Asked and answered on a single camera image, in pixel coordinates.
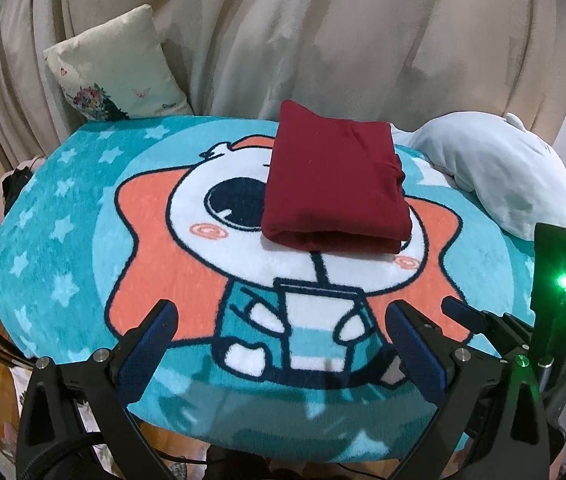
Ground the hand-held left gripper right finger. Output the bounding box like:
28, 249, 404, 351
385, 300, 551, 480

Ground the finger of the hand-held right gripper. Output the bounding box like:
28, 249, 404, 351
442, 296, 534, 359

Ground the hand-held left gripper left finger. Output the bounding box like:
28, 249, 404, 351
17, 299, 180, 480

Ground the dark red sweater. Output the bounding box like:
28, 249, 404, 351
261, 100, 412, 254

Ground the white plush pillow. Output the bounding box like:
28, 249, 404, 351
390, 112, 566, 238

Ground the teal cartoon printed blanket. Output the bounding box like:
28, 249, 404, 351
0, 112, 566, 466

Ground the pale and black plush item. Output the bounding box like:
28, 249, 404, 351
0, 157, 48, 226

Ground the cream floral print pillow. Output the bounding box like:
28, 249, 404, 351
43, 4, 194, 122

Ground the beige curtain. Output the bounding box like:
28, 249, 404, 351
0, 0, 566, 171

